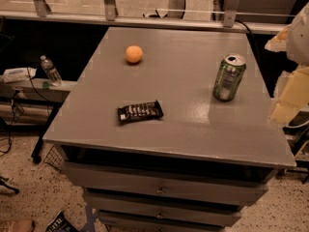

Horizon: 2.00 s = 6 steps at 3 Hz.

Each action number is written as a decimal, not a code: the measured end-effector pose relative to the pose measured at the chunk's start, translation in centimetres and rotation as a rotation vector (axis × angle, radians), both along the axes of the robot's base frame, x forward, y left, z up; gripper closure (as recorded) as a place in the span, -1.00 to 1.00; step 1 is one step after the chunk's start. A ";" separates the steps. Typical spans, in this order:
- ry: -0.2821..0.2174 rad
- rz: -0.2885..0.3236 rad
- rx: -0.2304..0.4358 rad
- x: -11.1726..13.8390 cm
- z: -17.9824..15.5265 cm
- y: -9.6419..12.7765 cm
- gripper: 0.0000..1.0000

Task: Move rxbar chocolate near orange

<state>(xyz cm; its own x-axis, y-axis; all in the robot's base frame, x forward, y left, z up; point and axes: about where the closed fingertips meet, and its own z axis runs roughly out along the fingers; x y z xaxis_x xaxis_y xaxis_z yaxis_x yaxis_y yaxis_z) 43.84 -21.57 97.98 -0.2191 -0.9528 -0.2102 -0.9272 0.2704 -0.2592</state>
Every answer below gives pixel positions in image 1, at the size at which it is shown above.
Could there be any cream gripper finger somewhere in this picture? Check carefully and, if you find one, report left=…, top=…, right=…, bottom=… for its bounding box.
left=270, top=65, right=309, bottom=126
left=265, top=25, right=291, bottom=52

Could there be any black rxbar chocolate wrapper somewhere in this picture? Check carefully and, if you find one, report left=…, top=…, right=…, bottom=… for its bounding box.
left=117, top=101, right=163, bottom=124

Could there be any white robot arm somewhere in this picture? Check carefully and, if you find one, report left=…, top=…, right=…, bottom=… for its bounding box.
left=265, top=3, right=309, bottom=125

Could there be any green soda can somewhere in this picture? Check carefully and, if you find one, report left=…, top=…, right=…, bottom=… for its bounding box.
left=212, top=53, right=246, bottom=102

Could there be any grey drawer cabinet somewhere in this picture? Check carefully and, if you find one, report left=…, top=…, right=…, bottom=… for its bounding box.
left=42, top=26, right=297, bottom=232

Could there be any top grey drawer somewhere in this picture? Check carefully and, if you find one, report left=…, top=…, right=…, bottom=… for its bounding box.
left=62, top=161, right=267, bottom=206

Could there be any grey drawer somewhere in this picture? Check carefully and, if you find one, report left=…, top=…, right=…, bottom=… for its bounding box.
left=62, top=161, right=267, bottom=206
left=83, top=190, right=241, bottom=227
left=98, top=211, right=225, bottom=232

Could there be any orange fruit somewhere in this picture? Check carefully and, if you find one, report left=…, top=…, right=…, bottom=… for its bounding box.
left=125, top=45, right=143, bottom=64

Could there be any middle grey drawer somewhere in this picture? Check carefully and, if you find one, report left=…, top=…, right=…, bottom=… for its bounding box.
left=83, top=190, right=241, bottom=227

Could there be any bottom grey drawer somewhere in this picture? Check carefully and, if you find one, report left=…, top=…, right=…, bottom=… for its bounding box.
left=98, top=211, right=225, bottom=232

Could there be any clear plastic water bottle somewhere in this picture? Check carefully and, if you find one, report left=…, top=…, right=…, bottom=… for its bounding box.
left=40, top=55, right=62, bottom=86

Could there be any metal window railing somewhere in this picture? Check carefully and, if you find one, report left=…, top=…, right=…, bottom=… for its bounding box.
left=0, top=0, right=297, bottom=34

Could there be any low side bench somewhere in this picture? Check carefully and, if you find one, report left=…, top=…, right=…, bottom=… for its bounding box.
left=0, top=78, right=76, bottom=164

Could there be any white tissue packet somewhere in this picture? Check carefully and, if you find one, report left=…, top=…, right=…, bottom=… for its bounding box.
left=1, top=68, right=37, bottom=83

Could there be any black chip bag on floor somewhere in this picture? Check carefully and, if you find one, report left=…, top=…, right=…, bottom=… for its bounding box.
left=45, top=212, right=78, bottom=232

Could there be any black cable behind table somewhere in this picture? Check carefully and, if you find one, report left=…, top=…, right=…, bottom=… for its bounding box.
left=235, top=18, right=263, bottom=66

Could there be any wire mesh basket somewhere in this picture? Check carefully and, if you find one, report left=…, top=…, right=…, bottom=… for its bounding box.
left=43, top=146, right=63, bottom=174

